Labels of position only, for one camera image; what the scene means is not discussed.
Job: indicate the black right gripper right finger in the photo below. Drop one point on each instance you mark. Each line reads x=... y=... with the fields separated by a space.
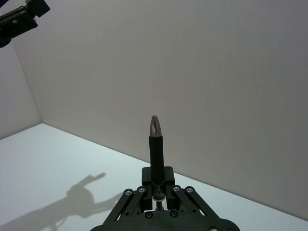
x=169 y=176

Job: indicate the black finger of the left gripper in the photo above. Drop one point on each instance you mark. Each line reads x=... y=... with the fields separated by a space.
x=24 y=16

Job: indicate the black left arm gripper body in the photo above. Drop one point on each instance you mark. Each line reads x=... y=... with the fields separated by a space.
x=4 y=39

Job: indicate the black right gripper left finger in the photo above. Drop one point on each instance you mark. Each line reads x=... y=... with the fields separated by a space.
x=146 y=176

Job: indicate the black tool with silver tip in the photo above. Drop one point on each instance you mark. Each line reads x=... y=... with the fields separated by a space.
x=156 y=154

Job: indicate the white table cloth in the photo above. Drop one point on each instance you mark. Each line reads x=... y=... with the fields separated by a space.
x=60 y=156

